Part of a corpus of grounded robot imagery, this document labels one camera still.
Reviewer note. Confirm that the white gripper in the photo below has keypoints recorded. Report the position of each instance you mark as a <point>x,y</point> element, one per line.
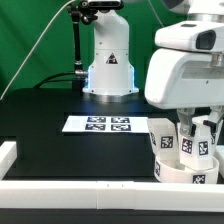
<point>184,80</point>

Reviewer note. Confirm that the white marker sheet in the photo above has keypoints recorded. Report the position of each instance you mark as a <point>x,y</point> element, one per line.
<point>105,124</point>

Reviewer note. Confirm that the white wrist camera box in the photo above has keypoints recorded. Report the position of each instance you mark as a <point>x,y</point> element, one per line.
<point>194,36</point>

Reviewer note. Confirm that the black camera stand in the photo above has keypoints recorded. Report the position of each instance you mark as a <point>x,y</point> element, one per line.
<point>86,12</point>

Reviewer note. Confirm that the white left fence rail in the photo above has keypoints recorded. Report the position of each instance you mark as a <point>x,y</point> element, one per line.
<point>8,155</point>

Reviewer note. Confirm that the white front fence rail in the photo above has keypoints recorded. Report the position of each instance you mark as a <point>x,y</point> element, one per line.
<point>111,195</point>

